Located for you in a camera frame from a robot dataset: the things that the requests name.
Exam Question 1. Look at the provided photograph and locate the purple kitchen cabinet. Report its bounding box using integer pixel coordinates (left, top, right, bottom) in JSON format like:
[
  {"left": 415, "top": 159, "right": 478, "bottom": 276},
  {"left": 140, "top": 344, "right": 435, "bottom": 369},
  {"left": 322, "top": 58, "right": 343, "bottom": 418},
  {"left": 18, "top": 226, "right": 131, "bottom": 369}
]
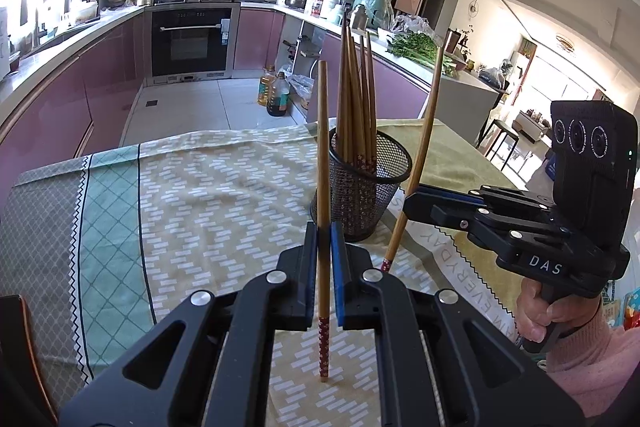
[
  {"left": 320, "top": 32, "right": 443, "bottom": 124},
  {"left": 0, "top": 9, "right": 147, "bottom": 208}
]

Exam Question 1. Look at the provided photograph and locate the crumpled plastic bag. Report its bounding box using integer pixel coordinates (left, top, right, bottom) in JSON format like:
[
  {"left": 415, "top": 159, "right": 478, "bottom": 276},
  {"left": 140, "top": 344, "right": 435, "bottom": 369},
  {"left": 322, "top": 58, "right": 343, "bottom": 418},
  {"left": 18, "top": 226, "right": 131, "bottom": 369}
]
[{"left": 287, "top": 74, "right": 316, "bottom": 100}]

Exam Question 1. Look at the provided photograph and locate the person's right hand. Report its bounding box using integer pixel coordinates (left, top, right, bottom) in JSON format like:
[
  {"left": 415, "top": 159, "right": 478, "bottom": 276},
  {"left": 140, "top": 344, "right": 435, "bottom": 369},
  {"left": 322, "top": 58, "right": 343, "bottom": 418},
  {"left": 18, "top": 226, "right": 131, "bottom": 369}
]
[{"left": 514, "top": 278, "right": 602, "bottom": 342}]

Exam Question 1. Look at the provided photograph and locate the clear plastic bag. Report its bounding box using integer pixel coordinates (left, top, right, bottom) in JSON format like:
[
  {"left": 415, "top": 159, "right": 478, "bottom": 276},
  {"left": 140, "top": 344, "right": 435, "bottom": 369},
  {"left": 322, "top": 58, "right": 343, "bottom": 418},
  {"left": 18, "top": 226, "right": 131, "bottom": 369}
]
[{"left": 390, "top": 14, "right": 436, "bottom": 40}]

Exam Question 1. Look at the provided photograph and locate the black stool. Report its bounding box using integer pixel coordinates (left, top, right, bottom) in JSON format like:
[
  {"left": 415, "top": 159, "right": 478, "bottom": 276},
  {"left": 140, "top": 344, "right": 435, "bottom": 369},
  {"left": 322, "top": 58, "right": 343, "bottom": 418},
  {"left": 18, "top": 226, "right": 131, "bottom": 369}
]
[{"left": 479, "top": 119, "right": 521, "bottom": 173}]

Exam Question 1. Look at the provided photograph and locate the patterned green beige tablecloth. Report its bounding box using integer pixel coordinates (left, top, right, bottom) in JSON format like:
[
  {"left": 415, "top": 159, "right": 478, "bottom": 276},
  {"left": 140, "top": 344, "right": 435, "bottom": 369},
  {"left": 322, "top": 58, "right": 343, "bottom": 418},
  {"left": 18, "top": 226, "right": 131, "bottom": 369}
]
[{"left": 0, "top": 119, "right": 532, "bottom": 427}]

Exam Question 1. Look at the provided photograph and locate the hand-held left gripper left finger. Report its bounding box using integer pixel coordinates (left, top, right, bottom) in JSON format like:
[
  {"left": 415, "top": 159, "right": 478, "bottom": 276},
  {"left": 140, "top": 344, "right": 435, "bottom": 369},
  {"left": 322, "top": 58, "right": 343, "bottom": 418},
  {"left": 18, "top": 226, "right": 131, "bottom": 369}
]
[{"left": 59, "top": 222, "right": 320, "bottom": 427}]

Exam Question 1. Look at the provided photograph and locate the black mesh utensil holder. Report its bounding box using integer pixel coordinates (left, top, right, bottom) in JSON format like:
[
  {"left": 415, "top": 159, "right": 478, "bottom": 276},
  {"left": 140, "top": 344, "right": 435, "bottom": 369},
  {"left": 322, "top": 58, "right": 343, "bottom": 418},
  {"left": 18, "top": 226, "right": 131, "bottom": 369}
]
[{"left": 310, "top": 129, "right": 414, "bottom": 243}]

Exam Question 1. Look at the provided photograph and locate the dark chair back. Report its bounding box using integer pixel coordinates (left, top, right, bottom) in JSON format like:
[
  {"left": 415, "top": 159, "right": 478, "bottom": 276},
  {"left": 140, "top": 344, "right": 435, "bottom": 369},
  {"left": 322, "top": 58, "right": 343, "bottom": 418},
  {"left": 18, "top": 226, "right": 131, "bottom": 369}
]
[{"left": 0, "top": 294, "right": 57, "bottom": 427}]

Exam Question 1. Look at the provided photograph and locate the person's right forearm pink sleeve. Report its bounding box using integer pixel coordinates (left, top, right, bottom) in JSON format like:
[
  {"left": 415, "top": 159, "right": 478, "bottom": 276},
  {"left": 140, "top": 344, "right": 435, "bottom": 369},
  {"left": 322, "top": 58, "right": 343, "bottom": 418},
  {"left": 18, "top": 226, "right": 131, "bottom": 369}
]
[{"left": 544, "top": 297, "right": 640, "bottom": 419}]

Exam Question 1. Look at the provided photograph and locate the dark sauce bottle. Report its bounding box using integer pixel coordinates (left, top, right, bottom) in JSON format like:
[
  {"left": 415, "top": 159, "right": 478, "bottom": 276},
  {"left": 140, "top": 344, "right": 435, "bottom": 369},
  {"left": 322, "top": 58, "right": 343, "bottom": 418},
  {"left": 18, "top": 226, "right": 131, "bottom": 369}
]
[{"left": 266, "top": 71, "right": 291, "bottom": 118}]

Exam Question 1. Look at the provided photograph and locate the mint green kitchen appliance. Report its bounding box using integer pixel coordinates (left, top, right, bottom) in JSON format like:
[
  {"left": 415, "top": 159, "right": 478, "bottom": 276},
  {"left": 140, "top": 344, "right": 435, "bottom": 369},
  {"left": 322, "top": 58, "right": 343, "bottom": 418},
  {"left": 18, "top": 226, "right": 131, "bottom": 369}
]
[{"left": 352, "top": 0, "right": 394, "bottom": 30}]

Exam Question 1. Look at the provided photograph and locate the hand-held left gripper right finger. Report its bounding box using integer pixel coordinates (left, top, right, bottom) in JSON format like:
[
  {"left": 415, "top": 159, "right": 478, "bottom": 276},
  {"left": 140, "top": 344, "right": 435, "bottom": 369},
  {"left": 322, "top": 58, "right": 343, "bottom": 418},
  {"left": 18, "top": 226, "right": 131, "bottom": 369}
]
[{"left": 330, "top": 222, "right": 586, "bottom": 427}]

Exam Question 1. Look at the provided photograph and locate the bunch of green vegetables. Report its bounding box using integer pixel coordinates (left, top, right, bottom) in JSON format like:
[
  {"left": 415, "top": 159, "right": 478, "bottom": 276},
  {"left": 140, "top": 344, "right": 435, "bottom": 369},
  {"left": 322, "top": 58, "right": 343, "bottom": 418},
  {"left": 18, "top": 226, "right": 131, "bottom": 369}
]
[{"left": 387, "top": 31, "right": 459, "bottom": 76}]

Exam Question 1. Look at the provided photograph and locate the black built-in oven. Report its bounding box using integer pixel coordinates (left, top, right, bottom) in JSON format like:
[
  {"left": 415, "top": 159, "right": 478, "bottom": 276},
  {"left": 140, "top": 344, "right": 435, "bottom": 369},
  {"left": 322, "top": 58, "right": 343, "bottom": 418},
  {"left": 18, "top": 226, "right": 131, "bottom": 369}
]
[{"left": 149, "top": 4, "right": 236, "bottom": 81}]

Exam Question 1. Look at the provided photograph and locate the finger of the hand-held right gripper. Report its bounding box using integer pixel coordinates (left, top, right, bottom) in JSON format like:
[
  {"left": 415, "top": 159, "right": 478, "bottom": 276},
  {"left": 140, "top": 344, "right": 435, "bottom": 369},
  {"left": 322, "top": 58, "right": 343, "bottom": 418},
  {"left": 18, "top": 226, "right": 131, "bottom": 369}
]
[
  {"left": 402, "top": 194, "right": 577, "bottom": 259},
  {"left": 416, "top": 183, "right": 552, "bottom": 209}
]

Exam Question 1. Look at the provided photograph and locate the yellow cooking oil bottle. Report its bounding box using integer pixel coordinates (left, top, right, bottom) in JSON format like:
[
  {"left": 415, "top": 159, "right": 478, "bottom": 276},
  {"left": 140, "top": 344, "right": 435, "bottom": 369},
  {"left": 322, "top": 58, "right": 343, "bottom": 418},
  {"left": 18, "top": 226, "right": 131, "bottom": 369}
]
[{"left": 257, "top": 65, "right": 278, "bottom": 107}]

